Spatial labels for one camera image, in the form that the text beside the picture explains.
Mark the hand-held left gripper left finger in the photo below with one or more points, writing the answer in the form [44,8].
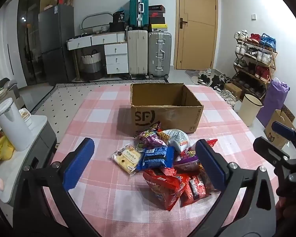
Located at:
[79,163]

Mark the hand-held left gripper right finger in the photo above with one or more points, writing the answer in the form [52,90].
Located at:
[209,163]

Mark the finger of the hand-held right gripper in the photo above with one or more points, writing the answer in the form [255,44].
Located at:
[282,128]
[268,149]

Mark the purple and silver snack packet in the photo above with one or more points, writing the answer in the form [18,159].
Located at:
[187,161]

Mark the red chocolate bar packet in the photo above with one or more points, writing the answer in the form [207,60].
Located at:
[193,188]

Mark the white snack bag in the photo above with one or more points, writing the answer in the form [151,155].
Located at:
[178,138]

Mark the cream cake packet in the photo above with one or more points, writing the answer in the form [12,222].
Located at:
[125,159]

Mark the blue cookie packet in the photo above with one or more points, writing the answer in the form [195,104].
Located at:
[157,156]

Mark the orange snack packet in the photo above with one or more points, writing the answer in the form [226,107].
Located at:
[162,135]

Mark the brown cardboard box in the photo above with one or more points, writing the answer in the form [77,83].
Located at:
[162,118]

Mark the person's right hand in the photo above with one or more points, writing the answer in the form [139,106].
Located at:
[283,209]

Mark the cardboard box with cat print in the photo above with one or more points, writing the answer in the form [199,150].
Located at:
[273,133]

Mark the cream trash bin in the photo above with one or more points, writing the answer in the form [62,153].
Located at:
[249,111]

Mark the grey side cabinet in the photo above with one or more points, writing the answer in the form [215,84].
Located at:
[39,138]

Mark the pink checkered tablecloth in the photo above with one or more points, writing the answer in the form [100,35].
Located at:
[108,118]

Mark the cream dotted rug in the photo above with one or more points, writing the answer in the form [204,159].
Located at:
[64,103]

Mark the small brown carton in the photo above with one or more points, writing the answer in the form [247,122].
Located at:
[233,88]

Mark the wooden shoe rack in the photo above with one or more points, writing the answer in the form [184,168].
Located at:
[273,59]

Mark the instant noodle cup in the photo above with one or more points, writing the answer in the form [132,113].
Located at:
[26,117]

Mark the white electric kettle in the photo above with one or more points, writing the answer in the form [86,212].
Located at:
[12,128]

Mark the assorted sneakers collection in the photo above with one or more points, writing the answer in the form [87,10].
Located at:
[261,54]

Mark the yellow plastic bag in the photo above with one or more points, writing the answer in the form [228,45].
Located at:
[0,150]

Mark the scattered shoes pile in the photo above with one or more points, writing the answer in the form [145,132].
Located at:
[217,81]

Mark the small pink item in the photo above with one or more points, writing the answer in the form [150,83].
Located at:
[0,184]

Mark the grey door mat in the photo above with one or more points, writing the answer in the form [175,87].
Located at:
[193,75]

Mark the grey and white laundry basket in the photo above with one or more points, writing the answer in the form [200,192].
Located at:
[91,64]

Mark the grey kitchen appliance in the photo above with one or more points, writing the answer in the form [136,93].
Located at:
[2,87]

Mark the white drawer unit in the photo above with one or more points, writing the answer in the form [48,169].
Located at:
[116,59]

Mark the dark glass cabinet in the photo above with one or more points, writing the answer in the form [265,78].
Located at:
[29,54]

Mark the silver suitcase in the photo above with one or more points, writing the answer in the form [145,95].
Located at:
[159,54]

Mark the grey refrigerator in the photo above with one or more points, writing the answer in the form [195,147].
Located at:
[56,42]

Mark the cream suitcase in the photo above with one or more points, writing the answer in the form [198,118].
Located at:
[137,54]

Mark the white desk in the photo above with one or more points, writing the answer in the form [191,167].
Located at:
[98,39]

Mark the wooden door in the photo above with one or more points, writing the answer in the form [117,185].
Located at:
[197,29]

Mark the small white basket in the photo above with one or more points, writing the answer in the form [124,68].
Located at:
[104,28]

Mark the white wardrobe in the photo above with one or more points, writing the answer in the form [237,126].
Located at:
[12,42]

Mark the black storage box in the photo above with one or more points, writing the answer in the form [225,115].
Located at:
[117,27]

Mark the oval framed mirror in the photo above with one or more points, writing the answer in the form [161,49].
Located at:
[96,21]

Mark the black printed bag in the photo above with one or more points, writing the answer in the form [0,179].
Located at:
[118,17]

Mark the plain black shoebox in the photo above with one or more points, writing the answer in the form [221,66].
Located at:
[157,21]

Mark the red and black shoebox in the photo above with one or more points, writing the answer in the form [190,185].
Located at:
[157,14]

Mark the black shoebox with red lid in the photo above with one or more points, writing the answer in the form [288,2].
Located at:
[156,8]

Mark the green suitcase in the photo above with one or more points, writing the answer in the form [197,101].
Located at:
[138,9]

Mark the white wall switch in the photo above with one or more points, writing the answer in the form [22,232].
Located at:
[253,16]

